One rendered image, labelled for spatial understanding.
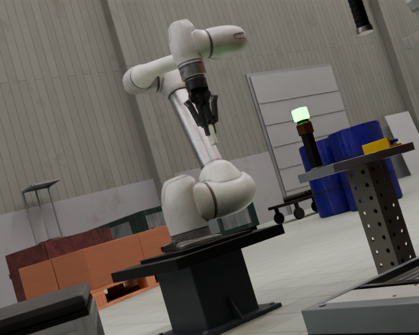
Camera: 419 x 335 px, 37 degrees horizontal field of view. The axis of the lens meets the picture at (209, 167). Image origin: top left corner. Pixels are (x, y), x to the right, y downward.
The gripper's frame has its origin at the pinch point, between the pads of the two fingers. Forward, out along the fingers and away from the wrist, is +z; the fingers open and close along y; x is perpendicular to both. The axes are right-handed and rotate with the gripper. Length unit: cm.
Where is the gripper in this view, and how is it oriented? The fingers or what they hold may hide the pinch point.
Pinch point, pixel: (211, 135)
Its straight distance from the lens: 213.6
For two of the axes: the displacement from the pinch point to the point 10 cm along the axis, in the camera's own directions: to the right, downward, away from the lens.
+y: -8.6, 2.1, -4.7
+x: 4.3, -2.1, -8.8
